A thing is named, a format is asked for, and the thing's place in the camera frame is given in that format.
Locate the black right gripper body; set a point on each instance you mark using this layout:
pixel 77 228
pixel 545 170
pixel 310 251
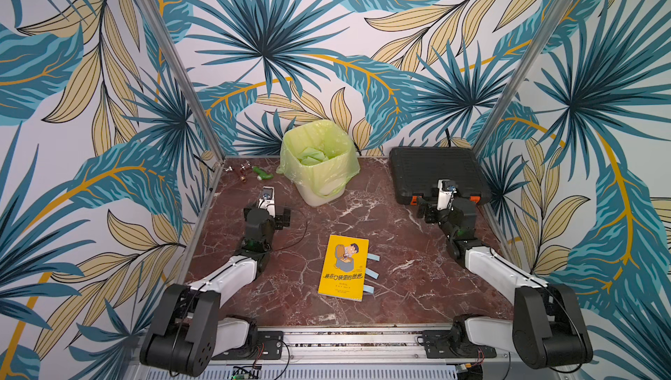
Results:
pixel 427 210

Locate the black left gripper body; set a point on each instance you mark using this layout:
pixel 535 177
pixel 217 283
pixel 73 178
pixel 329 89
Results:
pixel 276 223

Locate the yellow children's book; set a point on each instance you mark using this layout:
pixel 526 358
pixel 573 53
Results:
pixel 344 268

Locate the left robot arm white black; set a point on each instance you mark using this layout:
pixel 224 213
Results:
pixel 187 333

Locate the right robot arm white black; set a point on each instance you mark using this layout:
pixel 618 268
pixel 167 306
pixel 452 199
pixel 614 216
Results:
pixel 547 329

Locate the blue sticky tab upper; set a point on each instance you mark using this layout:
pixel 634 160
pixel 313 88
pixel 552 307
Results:
pixel 374 257

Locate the blue sticky tab middle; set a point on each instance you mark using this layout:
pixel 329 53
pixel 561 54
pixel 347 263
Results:
pixel 371 274

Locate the green toy on table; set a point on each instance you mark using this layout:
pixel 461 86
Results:
pixel 261 174

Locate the black plastic tool case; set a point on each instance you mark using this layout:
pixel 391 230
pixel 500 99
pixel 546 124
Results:
pixel 417 171

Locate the white bin green bag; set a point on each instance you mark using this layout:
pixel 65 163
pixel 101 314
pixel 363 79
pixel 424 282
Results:
pixel 320 160

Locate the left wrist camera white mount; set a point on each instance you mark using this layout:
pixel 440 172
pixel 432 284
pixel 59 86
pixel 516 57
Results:
pixel 267 200

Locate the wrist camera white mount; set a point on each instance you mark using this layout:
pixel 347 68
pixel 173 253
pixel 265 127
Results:
pixel 267 200
pixel 447 190

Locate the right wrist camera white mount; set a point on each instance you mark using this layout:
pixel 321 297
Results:
pixel 447 190

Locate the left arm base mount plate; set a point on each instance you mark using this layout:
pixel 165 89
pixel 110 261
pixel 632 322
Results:
pixel 264 345

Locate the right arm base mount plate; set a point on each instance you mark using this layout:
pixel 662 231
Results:
pixel 448 344

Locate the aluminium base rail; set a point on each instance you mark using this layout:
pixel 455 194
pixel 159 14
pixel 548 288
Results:
pixel 375 352

